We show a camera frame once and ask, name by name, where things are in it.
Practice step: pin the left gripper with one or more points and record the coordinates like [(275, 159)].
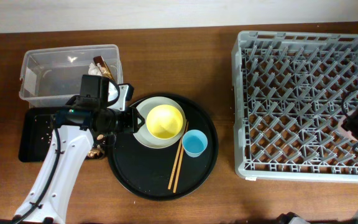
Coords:
[(132, 124)]

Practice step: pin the grey round plate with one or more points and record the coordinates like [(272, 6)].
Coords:
[(143, 135)]

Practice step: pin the yellow bowl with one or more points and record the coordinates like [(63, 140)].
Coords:
[(164, 121)]

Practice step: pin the wooden chopstick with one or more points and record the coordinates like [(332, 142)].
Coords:
[(180, 161), (176, 159)]

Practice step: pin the blue plastic cup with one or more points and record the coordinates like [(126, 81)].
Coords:
[(194, 142)]

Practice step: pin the white tissue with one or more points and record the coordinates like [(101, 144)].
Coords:
[(94, 70)]

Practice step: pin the gold foil wrapper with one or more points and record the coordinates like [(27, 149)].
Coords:
[(102, 65)]

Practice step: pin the brown food scraps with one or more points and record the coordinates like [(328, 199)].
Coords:
[(97, 151)]

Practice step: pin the pink plastic cup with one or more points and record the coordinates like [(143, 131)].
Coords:
[(343, 132)]

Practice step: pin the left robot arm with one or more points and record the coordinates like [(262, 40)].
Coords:
[(47, 201)]

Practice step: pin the clear plastic waste bin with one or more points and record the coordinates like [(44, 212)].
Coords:
[(50, 77)]

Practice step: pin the grey dishwasher rack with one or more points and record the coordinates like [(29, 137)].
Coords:
[(291, 90)]

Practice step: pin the round black serving tray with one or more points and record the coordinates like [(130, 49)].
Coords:
[(146, 172)]

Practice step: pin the black rectangular tray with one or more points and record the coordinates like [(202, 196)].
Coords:
[(39, 128)]

